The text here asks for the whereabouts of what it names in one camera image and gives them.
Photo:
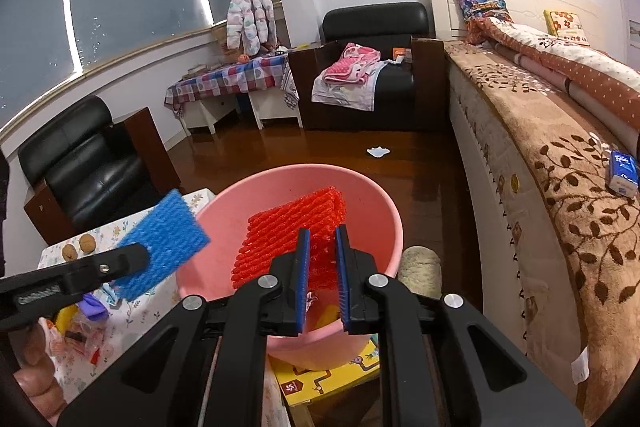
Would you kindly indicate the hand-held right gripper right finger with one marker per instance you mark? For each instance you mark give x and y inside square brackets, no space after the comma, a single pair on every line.
[342,279]

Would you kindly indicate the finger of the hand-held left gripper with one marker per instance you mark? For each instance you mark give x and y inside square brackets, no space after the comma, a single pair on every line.
[107,264]

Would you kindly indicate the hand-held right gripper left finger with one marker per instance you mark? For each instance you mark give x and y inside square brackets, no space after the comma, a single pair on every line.
[302,279]

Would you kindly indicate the purple cloth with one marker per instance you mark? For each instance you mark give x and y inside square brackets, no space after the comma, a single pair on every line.
[94,308]

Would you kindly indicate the red foam net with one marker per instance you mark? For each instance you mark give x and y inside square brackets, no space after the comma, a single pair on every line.
[280,227]

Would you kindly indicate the blue foam net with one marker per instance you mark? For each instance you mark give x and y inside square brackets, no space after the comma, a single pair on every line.
[160,232]

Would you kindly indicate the pink plastic basin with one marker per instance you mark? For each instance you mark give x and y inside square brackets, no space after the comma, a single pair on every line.
[300,187]

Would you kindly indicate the person's left hand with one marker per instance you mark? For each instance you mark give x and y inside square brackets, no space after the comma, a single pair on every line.
[32,352]

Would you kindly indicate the brown walnut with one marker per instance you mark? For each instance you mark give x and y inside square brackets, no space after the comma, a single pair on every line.
[69,253]
[88,243]

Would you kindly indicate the floral bear tablecloth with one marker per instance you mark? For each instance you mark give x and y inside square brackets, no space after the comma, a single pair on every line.
[145,314]

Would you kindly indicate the red printed plastic wrapper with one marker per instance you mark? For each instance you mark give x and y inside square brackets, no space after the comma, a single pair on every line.
[80,347]

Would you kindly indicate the beige round cushion stool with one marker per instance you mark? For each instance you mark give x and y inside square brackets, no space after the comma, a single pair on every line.
[422,269]

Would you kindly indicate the yellow children's book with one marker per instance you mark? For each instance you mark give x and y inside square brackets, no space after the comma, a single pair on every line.
[320,382]

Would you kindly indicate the black leather armchair wooden sides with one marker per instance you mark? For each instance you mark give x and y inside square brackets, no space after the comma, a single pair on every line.
[85,147]
[395,87]

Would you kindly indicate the white paper scrap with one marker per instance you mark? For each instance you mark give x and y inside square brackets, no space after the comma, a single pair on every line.
[378,152]

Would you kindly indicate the white low table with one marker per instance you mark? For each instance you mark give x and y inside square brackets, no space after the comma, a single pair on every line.
[272,109]

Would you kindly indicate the cream wooden bed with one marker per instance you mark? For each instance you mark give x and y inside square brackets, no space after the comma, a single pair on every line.
[480,167]

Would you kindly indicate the white printed cloth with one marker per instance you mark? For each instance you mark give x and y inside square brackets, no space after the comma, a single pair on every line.
[345,94]

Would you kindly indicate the plaid covered table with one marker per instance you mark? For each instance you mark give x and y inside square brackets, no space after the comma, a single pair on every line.
[230,77]

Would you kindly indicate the pink patterned blanket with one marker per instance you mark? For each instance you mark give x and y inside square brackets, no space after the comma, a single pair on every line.
[350,62]

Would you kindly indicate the orange fruit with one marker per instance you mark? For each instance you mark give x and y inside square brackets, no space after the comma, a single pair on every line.
[243,57]

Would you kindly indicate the small orange box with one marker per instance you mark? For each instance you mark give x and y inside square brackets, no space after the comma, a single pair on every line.
[401,53]

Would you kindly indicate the brown leaf pattern blanket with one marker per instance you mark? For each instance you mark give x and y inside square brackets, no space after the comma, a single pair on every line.
[550,142]

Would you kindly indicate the large curved window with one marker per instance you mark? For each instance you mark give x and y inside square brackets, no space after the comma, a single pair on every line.
[115,2]

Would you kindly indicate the pink quilted jacket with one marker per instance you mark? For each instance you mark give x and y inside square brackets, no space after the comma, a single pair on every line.
[247,17]

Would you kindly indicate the blue tissue pack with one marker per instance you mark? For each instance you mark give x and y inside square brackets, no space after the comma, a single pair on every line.
[622,172]

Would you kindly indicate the colourful cartoon pillow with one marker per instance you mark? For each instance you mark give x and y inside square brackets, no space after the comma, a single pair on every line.
[482,7]

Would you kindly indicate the orange dotted quilt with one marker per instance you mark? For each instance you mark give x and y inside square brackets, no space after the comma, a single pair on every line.
[590,67]

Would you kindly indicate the yellow flowered pillow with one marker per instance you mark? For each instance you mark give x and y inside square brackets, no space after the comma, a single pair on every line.
[567,26]

